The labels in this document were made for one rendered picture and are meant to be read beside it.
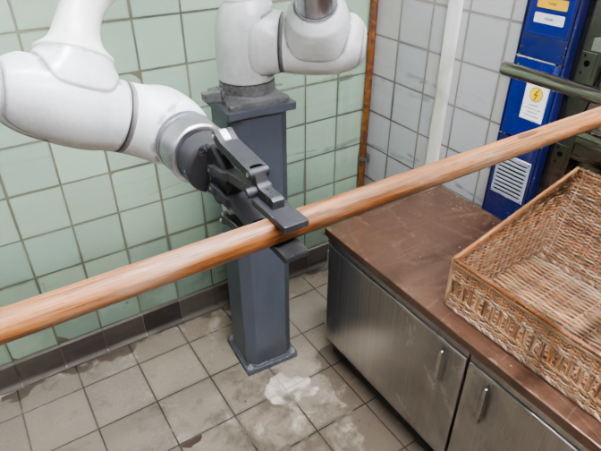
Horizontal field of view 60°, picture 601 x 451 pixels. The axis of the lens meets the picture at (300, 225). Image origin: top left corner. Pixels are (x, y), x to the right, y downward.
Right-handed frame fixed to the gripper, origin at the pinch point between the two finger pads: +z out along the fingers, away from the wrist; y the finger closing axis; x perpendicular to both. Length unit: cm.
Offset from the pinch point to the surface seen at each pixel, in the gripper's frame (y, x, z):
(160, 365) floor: 120, -5, -100
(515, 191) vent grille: 50, -111, -42
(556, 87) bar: 4, -76, -18
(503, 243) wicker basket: 49, -83, -25
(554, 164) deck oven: 38, -114, -34
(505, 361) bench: 61, -61, -3
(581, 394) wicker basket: 58, -64, 13
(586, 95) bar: 4, -76, -12
